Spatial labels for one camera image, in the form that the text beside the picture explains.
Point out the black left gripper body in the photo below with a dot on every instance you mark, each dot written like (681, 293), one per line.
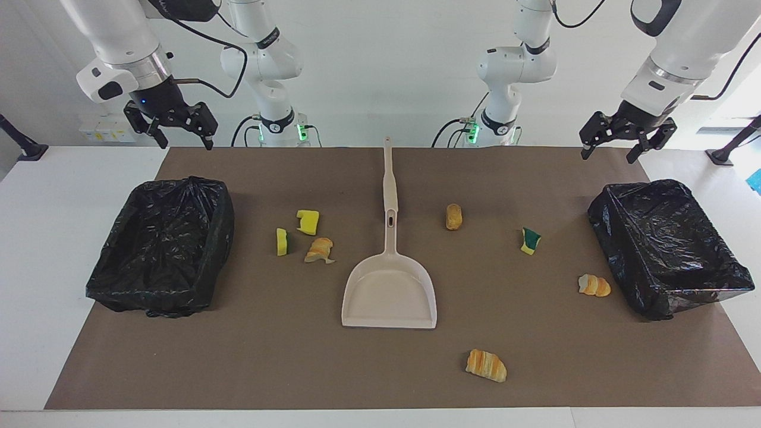
(642, 119)

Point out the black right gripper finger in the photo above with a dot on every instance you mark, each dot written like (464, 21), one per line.
(138, 119)
(205, 119)

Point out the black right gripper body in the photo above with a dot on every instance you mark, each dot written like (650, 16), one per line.
(160, 101)

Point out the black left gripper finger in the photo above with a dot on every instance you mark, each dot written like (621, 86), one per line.
(597, 128)
(654, 141)

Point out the green yellow sponge wedge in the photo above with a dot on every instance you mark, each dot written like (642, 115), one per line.
(529, 241)

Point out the yellow sponge green backing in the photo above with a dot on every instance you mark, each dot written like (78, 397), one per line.
(281, 242)

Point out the plain yellow sponge piece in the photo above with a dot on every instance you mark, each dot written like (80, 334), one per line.
(308, 222)

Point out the pale croissant piece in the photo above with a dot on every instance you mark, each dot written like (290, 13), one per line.
(594, 286)

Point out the brown bread roll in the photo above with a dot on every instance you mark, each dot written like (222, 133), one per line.
(453, 217)

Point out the flaky croissant piece with peel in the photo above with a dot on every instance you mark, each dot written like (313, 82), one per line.
(319, 249)

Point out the beige plastic dustpan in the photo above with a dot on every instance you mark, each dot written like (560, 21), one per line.
(389, 297)

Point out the orange striped croissant piece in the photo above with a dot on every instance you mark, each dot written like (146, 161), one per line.
(486, 364)

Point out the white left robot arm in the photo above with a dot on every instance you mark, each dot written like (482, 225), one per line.
(517, 65)

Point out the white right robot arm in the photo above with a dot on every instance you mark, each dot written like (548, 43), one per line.
(267, 59)

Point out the black bag lined bin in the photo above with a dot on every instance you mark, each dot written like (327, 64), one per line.
(160, 249)
(666, 249)

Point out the black stand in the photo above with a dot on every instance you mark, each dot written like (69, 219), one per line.
(722, 156)
(27, 148)

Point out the blue object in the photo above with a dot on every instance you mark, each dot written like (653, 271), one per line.
(755, 181)

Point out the brown paper mat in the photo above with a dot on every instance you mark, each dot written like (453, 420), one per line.
(267, 356)

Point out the white wall socket box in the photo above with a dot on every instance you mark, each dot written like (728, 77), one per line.
(110, 128)

